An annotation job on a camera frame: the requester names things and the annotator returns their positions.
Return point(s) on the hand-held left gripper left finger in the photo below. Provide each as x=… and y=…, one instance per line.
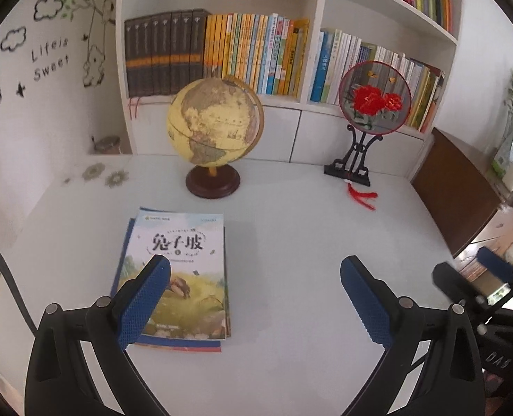
x=145, y=301

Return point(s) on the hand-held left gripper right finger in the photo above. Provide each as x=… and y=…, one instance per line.
x=367, y=307

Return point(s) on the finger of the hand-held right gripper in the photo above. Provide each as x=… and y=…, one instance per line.
x=453, y=284
x=497, y=265

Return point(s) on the neat stack of picture books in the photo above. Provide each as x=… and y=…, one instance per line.
x=174, y=268

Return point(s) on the light wooden cabinet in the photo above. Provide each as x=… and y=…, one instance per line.
x=512, y=229

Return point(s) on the brown wooden panel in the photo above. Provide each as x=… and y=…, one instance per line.
x=455, y=190

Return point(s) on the white jar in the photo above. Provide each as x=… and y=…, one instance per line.
x=512, y=178

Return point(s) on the red tassel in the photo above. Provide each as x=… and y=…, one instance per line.
x=360, y=195

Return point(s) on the grey flower decal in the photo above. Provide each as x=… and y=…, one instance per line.
x=116, y=178
x=93, y=171

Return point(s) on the small dark round container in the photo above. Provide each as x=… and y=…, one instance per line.
x=107, y=145

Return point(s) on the white bookshelf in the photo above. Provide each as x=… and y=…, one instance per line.
x=317, y=134

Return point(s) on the antique style desk globe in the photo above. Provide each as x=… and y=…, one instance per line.
x=208, y=125

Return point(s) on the round embroidered flower fan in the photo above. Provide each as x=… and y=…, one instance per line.
x=373, y=99

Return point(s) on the row of white blue paperbacks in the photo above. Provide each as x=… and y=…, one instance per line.
x=330, y=69

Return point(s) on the row of dark grey hardcovers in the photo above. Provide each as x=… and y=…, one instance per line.
x=161, y=52

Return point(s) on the row of orange yellow paperbacks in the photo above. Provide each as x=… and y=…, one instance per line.
x=256, y=52

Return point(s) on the tree wall decal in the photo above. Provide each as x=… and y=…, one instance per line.
x=93, y=30

